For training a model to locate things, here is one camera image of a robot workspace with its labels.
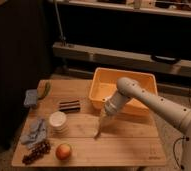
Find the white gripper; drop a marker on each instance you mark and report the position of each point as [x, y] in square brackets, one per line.
[105, 120]

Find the silver metal fork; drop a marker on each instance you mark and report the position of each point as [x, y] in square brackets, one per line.
[98, 132]

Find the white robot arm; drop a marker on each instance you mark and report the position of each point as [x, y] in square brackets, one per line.
[175, 114]

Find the yellow plastic bin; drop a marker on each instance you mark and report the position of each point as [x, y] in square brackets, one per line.
[104, 84]

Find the dark striped rectangular block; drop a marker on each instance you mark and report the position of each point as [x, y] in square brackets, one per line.
[69, 106]

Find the red apple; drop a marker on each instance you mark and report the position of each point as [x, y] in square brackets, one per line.
[63, 151]

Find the green cucumber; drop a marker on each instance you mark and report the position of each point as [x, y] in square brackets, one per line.
[46, 91]

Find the bunch of dark grapes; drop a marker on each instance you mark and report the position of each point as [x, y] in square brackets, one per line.
[37, 152]

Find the blue crumpled cloth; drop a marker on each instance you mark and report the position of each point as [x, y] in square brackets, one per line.
[37, 133]

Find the blue sponge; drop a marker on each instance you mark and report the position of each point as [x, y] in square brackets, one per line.
[31, 97]

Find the grey metal pole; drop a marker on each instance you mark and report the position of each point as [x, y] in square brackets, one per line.
[62, 37]

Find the wooden shelf unit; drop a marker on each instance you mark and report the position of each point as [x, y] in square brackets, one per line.
[121, 35]

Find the black handle on shelf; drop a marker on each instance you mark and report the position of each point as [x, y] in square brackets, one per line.
[165, 60]

